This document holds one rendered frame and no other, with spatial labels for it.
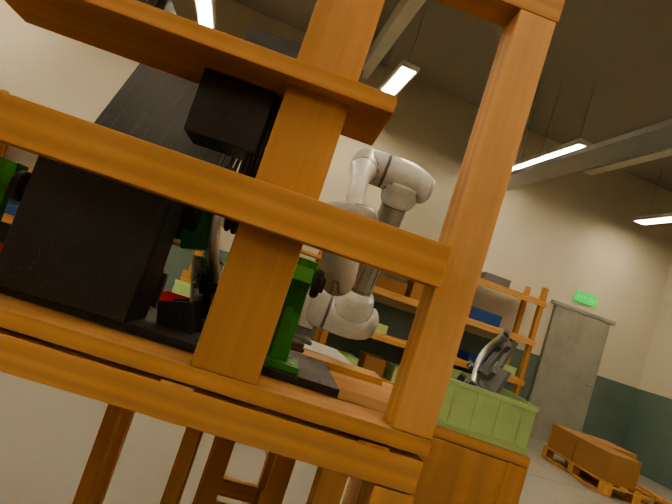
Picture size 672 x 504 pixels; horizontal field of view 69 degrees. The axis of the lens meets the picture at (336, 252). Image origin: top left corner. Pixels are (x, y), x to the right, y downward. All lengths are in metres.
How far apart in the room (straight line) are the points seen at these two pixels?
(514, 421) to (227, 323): 1.19
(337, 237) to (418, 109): 6.89
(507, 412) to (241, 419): 1.09
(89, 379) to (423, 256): 0.71
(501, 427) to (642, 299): 7.90
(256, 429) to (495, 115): 0.84
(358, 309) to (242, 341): 0.99
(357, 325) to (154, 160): 1.20
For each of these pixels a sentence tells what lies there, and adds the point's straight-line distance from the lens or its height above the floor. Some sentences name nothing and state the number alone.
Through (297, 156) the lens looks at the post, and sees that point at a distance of 1.06.
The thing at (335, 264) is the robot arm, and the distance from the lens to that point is 1.38.
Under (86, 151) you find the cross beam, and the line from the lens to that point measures 1.08.
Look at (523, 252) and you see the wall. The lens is 8.29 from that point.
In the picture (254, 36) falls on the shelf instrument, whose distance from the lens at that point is 1.21.
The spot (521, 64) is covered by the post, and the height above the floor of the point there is 1.73.
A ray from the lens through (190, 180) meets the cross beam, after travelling 1.01.
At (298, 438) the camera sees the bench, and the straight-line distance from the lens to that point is 1.07.
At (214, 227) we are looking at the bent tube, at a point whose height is 1.18.
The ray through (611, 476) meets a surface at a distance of 6.53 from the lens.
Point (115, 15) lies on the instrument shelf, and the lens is 1.18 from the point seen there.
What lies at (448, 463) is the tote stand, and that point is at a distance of 1.89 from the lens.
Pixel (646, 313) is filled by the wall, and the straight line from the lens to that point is 9.75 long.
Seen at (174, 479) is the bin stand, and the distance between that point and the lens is 1.97.
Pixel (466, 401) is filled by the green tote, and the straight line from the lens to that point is 1.86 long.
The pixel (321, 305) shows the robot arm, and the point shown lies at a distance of 1.99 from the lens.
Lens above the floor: 1.10
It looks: 5 degrees up
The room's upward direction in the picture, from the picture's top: 18 degrees clockwise
